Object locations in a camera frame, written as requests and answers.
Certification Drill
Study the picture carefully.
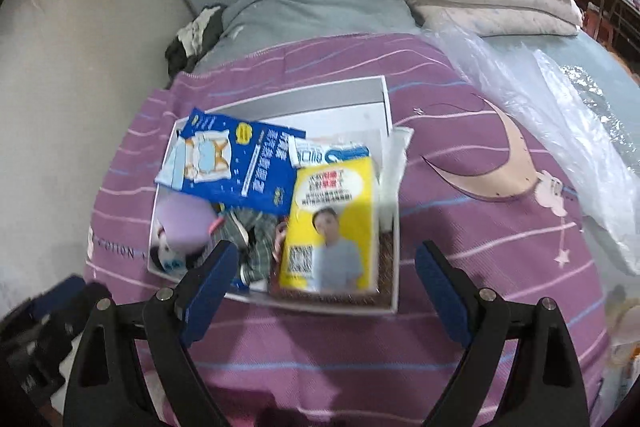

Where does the light blue bedsheet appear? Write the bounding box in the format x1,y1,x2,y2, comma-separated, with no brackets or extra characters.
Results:
487,29,640,118

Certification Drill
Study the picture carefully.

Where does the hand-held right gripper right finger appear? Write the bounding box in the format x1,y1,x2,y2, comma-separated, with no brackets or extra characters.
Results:
414,241,591,427

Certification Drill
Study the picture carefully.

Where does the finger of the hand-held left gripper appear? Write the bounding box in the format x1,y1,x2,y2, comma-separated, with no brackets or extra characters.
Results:
10,276,113,344

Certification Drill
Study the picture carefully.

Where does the white blue mask packet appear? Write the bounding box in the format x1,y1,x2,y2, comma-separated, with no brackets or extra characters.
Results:
292,139,371,168

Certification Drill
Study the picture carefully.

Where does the yellow tissue pack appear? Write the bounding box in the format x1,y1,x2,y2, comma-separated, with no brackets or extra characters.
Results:
277,156,381,295

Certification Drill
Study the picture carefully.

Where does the white cardboard box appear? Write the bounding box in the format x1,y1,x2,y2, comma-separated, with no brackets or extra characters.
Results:
147,76,416,315

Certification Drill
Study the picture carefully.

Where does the clear plastic bag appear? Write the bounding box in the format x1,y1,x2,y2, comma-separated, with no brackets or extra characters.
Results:
420,27,640,278

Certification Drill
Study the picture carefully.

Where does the blue dog-print eye mask packet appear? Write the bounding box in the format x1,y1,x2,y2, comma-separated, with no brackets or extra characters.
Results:
154,108,307,215

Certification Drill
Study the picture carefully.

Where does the lavender soft pad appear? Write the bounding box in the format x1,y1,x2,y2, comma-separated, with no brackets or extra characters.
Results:
156,194,217,254

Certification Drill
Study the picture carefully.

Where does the white plush dog toy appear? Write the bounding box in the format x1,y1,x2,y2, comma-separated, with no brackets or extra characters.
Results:
150,219,206,280

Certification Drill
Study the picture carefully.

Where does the grey plaid cloth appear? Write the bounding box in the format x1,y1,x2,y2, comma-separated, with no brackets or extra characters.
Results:
212,206,286,293

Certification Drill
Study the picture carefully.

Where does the dark crumpled cloth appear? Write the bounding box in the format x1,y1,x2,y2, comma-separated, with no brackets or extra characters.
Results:
165,4,226,80

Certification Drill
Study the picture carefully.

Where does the purple striped bedsheet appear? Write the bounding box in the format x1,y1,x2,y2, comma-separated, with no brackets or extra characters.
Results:
82,32,616,427

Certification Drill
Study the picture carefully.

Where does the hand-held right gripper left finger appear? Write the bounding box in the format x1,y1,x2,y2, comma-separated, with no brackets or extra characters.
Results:
62,241,241,427

